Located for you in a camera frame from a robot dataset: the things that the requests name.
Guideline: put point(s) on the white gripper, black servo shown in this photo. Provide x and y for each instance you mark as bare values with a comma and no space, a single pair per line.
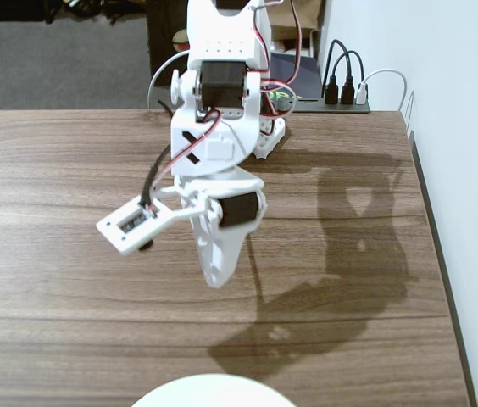
239,210

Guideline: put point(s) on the black cabinet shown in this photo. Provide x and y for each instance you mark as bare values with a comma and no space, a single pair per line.
162,42

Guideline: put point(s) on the grey metal bar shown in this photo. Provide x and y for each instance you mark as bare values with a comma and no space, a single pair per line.
315,42

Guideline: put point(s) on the black chair base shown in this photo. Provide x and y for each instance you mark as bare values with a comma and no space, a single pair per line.
95,8

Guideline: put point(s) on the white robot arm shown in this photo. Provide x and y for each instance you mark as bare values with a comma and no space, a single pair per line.
222,25

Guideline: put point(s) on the wrist camera on white mount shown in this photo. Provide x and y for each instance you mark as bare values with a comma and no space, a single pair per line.
114,222

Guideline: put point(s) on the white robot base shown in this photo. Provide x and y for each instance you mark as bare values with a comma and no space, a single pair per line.
270,140

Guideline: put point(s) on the white plate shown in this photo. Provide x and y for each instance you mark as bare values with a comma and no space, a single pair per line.
213,392

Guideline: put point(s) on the round red yellow sticker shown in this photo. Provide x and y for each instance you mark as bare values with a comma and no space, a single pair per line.
181,40

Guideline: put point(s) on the dark pad with green print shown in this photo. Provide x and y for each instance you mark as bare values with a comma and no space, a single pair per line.
307,76

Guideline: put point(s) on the cardboard box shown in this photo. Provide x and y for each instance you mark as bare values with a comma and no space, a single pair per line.
283,33

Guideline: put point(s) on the brown paper bag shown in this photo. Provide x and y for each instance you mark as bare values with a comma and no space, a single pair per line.
311,12

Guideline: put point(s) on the black USB hub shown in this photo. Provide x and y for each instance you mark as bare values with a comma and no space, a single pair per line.
328,108

